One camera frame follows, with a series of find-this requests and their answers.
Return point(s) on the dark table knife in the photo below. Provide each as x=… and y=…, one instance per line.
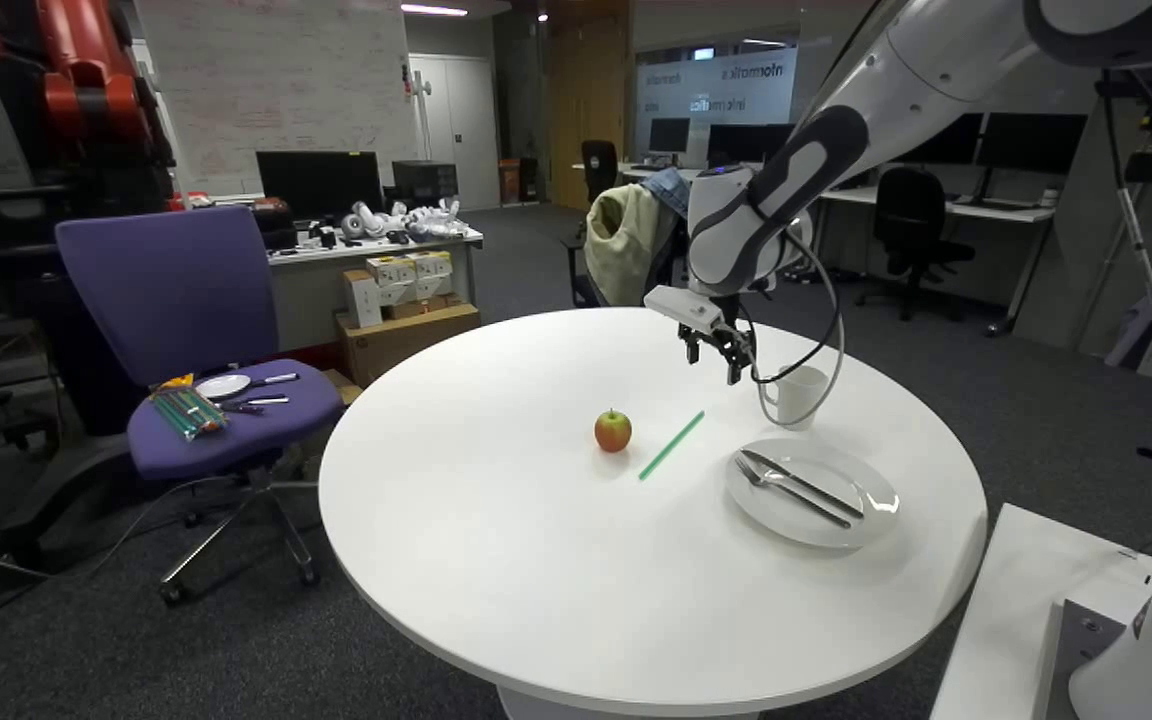
x=802, y=480

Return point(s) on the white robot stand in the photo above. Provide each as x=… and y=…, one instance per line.
x=1016, y=603

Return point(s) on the grey cluttered desk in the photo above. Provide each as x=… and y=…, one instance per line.
x=310, y=286

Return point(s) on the white plastic clutter pile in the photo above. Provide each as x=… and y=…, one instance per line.
x=401, y=223

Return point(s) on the black office chair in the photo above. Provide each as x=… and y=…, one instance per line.
x=917, y=212

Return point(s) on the green straw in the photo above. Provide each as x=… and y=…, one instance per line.
x=672, y=447

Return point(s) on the silver fork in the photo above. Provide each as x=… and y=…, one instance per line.
x=797, y=492

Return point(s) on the red green apple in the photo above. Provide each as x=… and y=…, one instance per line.
x=613, y=430

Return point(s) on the white carton box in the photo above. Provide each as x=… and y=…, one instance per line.
x=360, y=300
x=420, y=280

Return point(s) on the green sponge pack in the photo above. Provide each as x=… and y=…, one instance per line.
x=190, y=413

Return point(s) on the beige jacket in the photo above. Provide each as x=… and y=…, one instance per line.
x=623, y=243

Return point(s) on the brown cardboard box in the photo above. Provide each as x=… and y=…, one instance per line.
x=401, y=347

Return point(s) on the red robot arm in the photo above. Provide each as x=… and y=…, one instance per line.
x=83, y=64

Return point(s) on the wooden door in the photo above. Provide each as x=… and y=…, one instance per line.
x=591, y=123

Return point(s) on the white office desk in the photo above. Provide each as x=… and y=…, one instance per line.
x=989, y=211

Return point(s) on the white mug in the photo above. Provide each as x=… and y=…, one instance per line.
x=802, y=398

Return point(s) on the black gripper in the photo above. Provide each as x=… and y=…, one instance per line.
x=720, y=339

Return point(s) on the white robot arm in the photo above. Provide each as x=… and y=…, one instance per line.
x=921, y=64

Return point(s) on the black computer monitor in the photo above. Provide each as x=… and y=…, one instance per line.
x=318, y=185
x=425, y=182

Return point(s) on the purple office chair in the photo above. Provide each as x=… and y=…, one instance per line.
x=162, y=286

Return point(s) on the white dinner plate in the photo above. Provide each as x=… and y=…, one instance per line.
x=789, y=531

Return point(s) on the small white plate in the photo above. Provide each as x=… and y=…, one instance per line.
x=221, y=387

